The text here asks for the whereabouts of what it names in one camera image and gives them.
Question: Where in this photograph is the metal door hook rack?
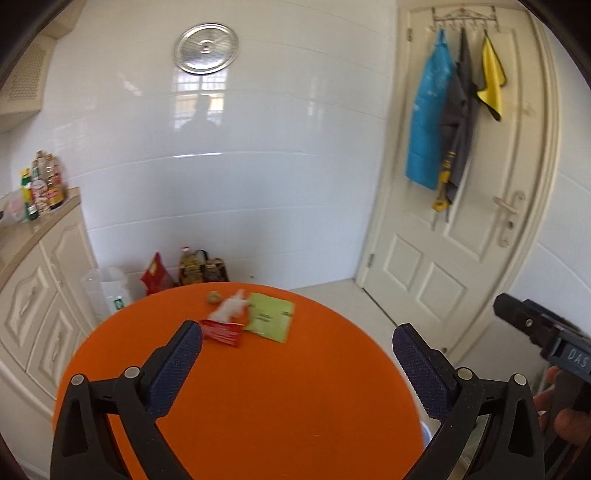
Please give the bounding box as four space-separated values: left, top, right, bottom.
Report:
429 4 502 33

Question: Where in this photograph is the yellow cloth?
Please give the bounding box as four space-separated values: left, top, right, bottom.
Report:
475 34 507 121

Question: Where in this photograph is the round metal lid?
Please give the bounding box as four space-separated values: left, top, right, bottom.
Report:
174 23 239 73

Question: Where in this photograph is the person's right hand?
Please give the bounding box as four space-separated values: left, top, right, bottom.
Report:
533 364 591 445

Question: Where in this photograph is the red bag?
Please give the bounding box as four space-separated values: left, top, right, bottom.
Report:
140 252 175 296

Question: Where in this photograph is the dark handbag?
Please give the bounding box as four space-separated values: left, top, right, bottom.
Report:
194 250 230 283

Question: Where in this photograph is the red snack packet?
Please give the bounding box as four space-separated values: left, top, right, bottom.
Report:
199 318 244 348

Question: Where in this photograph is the cream lower kitchen cabinet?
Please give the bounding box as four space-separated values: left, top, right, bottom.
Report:
0 187 100 416

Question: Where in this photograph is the blue apron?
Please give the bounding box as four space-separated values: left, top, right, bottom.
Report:
405 28 455 191

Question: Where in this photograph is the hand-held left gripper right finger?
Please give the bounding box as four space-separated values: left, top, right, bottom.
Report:
392 323 546 480

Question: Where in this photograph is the clear plastic container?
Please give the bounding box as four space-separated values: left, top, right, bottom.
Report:
0 190 28 227

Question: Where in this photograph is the white panelled door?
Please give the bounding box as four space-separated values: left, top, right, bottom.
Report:
355 0 561 365

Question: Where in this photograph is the cluster of condiment bottles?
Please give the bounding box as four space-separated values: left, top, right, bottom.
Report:
19 151 66 222

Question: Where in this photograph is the cream door handle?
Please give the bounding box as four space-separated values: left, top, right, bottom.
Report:
492 190 527 247

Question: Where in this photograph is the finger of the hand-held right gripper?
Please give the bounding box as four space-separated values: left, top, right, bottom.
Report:
493 293 583 352

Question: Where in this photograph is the grey apron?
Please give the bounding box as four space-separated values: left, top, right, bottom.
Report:
431 28 481 213

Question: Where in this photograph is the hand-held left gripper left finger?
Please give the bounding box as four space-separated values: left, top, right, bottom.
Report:
50 320 204 480

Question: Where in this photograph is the green snack packet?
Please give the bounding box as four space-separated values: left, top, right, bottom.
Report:
244 292 295 343

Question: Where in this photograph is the translucent plastic bin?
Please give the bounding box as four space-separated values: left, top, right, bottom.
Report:
82 267 139 326

